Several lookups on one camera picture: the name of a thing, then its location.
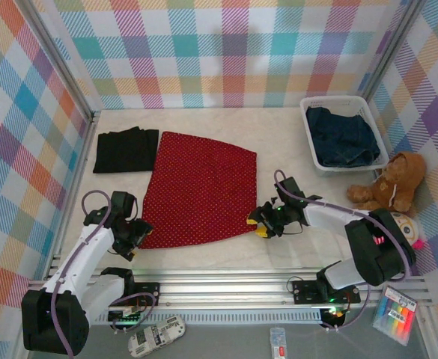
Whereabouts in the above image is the white plastic basket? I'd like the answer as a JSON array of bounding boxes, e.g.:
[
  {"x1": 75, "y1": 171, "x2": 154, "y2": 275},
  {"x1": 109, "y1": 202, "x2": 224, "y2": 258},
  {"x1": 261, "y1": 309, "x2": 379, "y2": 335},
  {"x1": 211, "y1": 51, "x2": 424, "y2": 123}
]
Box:
[{"x1": 299, "y1": 95, "x2": 389, "y2": 177}]

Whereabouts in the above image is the white doll with glasses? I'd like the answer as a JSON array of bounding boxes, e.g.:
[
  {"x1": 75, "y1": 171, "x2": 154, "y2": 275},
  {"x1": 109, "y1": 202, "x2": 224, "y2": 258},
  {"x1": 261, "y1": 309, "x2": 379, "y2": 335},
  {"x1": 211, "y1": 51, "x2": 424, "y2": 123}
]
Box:
[{"x1": 389, "y1": 210, "x2": 426, "y2": 251}]

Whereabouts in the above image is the coloured marker pack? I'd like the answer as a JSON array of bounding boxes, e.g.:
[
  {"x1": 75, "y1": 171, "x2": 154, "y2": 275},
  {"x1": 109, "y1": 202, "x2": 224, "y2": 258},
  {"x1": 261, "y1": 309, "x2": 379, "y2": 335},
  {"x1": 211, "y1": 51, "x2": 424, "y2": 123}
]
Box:
[{"x1": 371, "y1": 286, "x2": 419, "y2": 347}]

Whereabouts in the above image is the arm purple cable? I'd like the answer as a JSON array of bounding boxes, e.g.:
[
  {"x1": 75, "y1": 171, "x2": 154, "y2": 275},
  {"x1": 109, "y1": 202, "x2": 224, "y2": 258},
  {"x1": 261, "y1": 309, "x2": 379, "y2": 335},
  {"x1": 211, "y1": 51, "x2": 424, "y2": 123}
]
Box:
[
  {"x1": 273, "y1": 170, "x2": 414, "y2": 330},
  {"x1": 52, "y1": 189, "x2": 156, "y2": 358}
]

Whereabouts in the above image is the aluminium corner post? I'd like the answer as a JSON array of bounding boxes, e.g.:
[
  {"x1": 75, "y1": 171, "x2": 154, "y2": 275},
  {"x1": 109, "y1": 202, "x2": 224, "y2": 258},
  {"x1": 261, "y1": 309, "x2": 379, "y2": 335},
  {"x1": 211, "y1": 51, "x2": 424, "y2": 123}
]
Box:
[
  {"x1": 356, "y1": 0, "x2": 428, "y2": 109},
  {"x1": 16, "y1": 0, "x2": 100, "y2": 124}
]

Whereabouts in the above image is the right controller board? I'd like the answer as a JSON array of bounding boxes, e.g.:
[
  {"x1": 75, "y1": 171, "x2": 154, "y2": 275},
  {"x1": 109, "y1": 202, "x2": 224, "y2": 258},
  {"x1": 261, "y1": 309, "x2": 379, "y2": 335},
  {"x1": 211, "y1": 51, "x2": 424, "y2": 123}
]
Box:
[{"x1": 317, "y1": 307, "x2": 349, "y2": 326}]

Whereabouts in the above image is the controller board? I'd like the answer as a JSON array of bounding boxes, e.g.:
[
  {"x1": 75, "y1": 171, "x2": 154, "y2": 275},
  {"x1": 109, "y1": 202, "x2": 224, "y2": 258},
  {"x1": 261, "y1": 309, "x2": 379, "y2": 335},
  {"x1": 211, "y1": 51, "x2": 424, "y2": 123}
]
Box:
[
  {"x1": 108, "y1": 310, "x2": 145, "y2": 325},
  {"x1": 317, "y1": 307, "x2": 349, "y2": 326}
]

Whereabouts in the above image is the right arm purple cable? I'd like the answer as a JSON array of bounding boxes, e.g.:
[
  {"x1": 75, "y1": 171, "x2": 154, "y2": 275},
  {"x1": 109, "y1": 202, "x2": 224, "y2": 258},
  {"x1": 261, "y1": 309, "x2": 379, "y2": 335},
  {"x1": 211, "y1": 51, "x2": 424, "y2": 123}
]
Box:
[{"x1": 273, "y1": 170, "x2": 414, "y2": 330}]

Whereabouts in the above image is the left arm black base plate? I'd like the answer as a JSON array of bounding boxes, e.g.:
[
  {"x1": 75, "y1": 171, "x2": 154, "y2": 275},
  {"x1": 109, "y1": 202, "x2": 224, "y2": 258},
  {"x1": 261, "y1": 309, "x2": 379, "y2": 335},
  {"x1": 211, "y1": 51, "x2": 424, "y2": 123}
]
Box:
[{"x1": 92, "y1": 282, "x2": 161, "y2": 308}]

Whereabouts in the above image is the dark denim skirt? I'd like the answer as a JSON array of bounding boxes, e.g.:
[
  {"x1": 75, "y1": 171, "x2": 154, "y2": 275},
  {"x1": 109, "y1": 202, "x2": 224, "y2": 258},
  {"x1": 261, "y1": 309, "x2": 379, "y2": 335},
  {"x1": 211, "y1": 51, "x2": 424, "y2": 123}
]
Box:
[{"x1": 305, "y1": 106, "x2": 382, "y2": 168}]

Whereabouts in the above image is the brown teddy bear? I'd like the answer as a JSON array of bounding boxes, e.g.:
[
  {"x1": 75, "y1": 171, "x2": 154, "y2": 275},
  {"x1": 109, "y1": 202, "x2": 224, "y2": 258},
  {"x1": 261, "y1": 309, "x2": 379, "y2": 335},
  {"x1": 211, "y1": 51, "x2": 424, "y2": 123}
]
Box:
[{"x1": 345, "y1": 151, "x2": 428, "y2": 214}]

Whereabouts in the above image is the left controller board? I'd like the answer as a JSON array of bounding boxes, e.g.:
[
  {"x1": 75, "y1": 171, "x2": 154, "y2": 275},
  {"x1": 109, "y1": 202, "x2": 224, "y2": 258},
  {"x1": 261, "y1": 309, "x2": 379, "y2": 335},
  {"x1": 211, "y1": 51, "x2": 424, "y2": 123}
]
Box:
[{"x1": 108, "y1": 310, "x2": 145, "y2": 325}]

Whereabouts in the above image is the thin black wire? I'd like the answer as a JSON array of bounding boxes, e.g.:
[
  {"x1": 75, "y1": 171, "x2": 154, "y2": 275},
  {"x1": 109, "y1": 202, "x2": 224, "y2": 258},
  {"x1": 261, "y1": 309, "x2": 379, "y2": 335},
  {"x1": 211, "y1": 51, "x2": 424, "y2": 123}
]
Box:
[{"x1": 287, "y1": 271, "x2": 319, "y2": 296}]

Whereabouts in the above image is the black skirt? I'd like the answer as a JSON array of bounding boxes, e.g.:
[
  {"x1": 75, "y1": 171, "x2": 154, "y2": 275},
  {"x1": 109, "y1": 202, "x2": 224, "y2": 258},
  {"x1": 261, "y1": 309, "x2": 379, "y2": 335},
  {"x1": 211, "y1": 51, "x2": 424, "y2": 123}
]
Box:
[{"x1": 93, "y1": 126, "x2": 160, "y2": 175}]

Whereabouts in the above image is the red polka dot skirt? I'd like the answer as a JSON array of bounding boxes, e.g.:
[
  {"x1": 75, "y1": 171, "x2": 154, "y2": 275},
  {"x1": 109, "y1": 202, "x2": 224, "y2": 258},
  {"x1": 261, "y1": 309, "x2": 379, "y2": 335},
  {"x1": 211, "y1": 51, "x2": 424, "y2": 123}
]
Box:
[{"x1": 138, "y1": 130, "x2": 259, "y2": 251}]

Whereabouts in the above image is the white slotted cable duct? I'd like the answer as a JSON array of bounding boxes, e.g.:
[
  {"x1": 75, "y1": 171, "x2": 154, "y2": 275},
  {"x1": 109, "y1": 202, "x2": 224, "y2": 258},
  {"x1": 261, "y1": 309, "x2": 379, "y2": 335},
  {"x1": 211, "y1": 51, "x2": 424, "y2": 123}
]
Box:
[{"x1": 38, "y1": 313, "x2": 323, "y2": 325}]

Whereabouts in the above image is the aluminium rail frame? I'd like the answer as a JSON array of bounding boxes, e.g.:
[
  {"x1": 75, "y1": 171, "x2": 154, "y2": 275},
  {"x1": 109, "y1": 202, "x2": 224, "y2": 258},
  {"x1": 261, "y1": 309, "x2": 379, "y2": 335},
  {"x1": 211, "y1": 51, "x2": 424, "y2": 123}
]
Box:
[{"x1": 19, "y1": 261, "x2": 435, "y2": 311}]

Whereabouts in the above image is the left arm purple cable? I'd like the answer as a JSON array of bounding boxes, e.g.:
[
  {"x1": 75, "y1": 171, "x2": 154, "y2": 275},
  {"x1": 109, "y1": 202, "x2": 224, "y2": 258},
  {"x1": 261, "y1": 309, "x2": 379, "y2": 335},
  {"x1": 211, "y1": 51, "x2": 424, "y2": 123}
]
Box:
[{"x1": 52, "y1": 189, "x2": 156, "y2": 358}]

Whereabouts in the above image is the newspaper print pouch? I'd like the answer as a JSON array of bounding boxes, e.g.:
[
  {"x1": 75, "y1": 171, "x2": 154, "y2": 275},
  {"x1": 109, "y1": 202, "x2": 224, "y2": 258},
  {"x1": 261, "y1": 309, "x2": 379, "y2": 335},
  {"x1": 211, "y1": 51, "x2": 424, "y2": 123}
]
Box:
[{"x1": 127, "y1": 316, "x2": 186, "y2": 359}]

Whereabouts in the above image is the aluminium side rail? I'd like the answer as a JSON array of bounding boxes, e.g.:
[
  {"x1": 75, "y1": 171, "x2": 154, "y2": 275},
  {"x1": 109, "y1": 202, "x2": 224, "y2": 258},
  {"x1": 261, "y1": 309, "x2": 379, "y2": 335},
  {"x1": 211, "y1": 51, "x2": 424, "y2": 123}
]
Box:
[{"x1": 43, "y1": 111, "x2": 100, "y2": 281}]

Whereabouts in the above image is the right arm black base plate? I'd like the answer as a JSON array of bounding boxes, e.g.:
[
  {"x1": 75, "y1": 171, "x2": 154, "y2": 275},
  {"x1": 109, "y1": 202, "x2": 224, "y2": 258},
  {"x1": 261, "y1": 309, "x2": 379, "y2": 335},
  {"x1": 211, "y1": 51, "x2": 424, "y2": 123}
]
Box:
[{"x1": 291, "y1": 279, "x2": 362, "y2": 306}]

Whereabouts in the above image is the small white box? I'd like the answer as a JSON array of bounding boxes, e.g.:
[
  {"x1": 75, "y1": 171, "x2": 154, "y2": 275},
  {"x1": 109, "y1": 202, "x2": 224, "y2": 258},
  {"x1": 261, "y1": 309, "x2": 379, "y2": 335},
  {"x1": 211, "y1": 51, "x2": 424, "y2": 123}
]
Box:
[{"x1": 270, "y1": 327, "x2": 288, "y2": 359}]

